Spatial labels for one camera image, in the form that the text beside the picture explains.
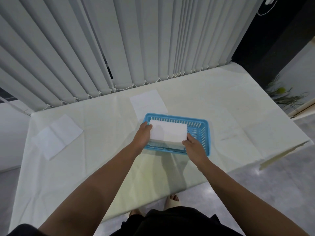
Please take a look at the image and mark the person's left hand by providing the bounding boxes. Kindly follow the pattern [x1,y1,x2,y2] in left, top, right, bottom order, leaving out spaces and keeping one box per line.
[132,121,153,154]

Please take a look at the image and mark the person's right hand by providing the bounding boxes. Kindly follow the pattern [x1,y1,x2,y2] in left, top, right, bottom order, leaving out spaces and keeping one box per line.
[182,133,210,170]

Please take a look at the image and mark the stack of white napkins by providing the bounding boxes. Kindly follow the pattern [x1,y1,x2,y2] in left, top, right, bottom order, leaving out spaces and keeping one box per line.
[149,119,189,148]

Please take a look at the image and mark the person's right forearm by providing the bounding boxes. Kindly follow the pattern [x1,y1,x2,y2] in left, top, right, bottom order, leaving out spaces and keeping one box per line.
[197,158,311,236]

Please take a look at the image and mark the person's left forearm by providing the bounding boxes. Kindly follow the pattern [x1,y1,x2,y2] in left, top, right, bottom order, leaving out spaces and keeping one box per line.
[38,143,147,236]

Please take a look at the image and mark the blue plastic basket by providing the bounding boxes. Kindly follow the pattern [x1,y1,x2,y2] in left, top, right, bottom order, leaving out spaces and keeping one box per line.
[143,113,210,157]

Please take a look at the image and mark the square white paper napkin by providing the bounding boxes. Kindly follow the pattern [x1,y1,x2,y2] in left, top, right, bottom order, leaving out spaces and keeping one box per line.
[129,89,169,123]

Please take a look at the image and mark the white tablecloth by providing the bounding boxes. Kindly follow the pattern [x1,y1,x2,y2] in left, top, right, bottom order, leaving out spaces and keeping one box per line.
[9,62,311,234]

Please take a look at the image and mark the beige slide sandal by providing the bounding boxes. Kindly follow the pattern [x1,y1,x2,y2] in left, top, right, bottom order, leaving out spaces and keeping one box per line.
[164,194,180,208]

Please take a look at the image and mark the black shorts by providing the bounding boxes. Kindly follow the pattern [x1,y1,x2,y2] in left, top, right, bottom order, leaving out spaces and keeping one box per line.
[115,206,244,236]

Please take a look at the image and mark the unfolded creased white napkin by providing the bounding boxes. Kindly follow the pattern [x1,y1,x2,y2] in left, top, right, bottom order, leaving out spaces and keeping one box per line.
[33,114,84,161]

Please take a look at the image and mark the white vertical blinds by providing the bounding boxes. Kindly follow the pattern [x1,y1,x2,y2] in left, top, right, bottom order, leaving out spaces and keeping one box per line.
[0,0,267,112]

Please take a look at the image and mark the green leafy plant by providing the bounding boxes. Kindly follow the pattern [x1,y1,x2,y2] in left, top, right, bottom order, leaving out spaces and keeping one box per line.
[265,76,308,111]

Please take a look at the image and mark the light wooden ledge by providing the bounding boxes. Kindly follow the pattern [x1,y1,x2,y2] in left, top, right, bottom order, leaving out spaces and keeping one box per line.
[289,98,315,119]

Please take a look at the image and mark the black shirt sleeve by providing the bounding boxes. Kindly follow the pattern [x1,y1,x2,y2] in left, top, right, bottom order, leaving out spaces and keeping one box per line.
[7,224,48,236]

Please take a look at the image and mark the white blind bead chain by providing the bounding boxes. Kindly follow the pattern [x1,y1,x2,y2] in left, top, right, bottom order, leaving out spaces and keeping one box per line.
[41,60,233,111]

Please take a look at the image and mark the white blind pull cord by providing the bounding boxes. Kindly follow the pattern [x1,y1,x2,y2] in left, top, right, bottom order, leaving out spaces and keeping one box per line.
[257,0,280,16]

